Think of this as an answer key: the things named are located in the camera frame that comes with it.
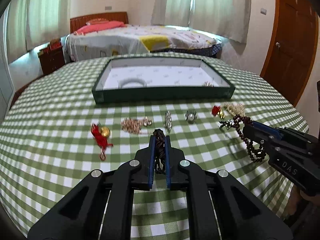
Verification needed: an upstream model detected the dark red bead necklace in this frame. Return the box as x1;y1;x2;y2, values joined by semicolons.
218;114;267;164

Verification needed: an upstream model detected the black cord bead pendant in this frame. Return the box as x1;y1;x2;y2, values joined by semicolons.
153;129;165;174

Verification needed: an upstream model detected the red knot gold turtle charm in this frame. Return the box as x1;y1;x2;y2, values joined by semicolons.
211;105;225;119

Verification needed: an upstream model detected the rose gold chain bracelet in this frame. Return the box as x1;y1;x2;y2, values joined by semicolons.
120;116;154;135

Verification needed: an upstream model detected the pearl silver ring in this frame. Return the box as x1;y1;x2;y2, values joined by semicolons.
184;110;198;124

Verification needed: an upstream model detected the red knot gold coin charm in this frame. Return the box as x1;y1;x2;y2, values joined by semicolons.
91;124;113;161

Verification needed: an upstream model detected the white jade bangle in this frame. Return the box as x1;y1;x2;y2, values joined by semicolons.
118;77;147;89

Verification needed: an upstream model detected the gold pearl flower brooch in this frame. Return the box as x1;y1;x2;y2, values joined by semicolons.
203;81;214;87

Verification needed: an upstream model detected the green jewelry box tray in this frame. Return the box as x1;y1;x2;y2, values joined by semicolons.
92;56;235;105

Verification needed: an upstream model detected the person's right hand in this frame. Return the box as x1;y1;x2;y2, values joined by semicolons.
288;185;320;209

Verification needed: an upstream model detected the silver rhinestone hair clip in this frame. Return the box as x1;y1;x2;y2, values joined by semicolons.
164;111;172;132

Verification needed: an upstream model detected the brown wooden door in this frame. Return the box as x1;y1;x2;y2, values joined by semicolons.
260;0;318;106

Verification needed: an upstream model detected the green checkered tablecloth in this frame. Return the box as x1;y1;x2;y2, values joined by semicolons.
1;53;309;239

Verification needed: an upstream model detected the right white curtain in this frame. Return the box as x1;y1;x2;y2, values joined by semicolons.
151;0;251;44

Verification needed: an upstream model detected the white curtain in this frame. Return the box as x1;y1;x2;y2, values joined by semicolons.
151;0;251;44
7;0;70;63

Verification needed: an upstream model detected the bed with patterned quilt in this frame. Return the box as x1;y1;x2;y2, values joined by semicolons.
66;25;222;61

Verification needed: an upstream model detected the dark wooden nightstand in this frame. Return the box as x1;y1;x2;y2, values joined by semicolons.
37;39;65;76

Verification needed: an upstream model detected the pink pillow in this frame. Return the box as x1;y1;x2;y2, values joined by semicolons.
73;21;126;35

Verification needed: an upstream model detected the orange patterned pillow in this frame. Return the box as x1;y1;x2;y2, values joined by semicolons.
86;18;109;25

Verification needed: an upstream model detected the wooden headboard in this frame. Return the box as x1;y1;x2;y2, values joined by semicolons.
70;11;129;33

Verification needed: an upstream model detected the left white curtain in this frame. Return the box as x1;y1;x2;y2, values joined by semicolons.
7;0;70;63

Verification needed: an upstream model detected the white wall switch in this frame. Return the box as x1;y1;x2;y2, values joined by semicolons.
260;8;267;15

